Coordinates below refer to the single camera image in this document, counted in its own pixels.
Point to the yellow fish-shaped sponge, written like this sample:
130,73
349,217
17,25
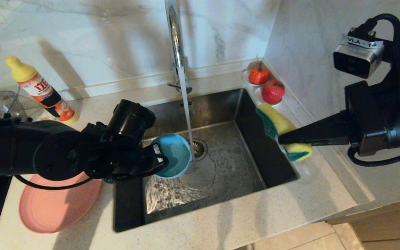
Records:
279,121

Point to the stainless steel sink basin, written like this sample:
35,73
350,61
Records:
255,166

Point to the chrome kitchen faucet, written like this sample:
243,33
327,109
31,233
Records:
175,38

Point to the blue bowl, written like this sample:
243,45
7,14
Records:
177,152

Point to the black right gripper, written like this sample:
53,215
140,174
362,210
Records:
377,121

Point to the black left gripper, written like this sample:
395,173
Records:
146,161

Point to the small white dish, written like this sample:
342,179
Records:
245,78
259,99

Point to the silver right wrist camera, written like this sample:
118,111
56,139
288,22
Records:
356,57

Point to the red apple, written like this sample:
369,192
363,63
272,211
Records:
272,92

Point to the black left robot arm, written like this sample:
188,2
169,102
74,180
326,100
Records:
12,146

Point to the orange dish soap bottle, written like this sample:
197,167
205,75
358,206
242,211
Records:
47,93

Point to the pink round plate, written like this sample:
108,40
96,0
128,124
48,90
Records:
57,208

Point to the running tap water stream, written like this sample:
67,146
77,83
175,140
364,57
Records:
186,104

